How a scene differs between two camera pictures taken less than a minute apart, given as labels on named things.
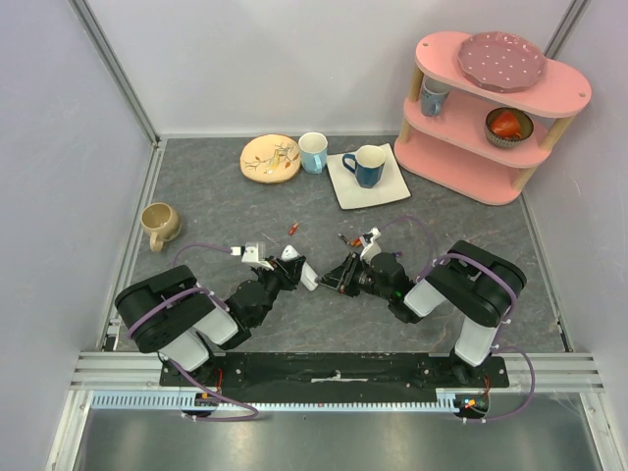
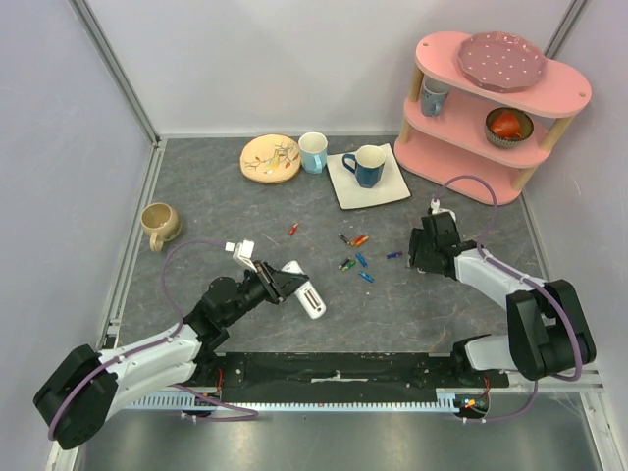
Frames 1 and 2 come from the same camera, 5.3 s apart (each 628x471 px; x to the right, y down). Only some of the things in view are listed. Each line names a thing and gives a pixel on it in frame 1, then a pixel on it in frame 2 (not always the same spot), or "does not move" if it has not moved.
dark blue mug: x=369 y=165 does not move
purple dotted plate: x=500 y=62 does not move
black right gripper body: x=349 y=273 → x=423 y=252
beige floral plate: x=270 y=159 does not move
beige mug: x=162 y=222 does not move
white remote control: x=307 y=275 → x=306 y=293
